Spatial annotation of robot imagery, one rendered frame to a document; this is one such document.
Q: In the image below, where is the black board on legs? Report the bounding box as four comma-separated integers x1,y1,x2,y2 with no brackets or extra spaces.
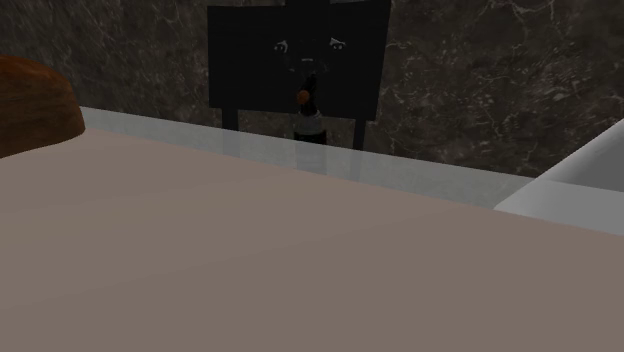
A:
206,0,393,152

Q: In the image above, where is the white bathtub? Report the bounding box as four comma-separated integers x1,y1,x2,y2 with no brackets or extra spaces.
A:
493,118,624,239

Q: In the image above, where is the brown wooden bowl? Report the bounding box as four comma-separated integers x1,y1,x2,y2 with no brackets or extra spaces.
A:
0,54,87,160

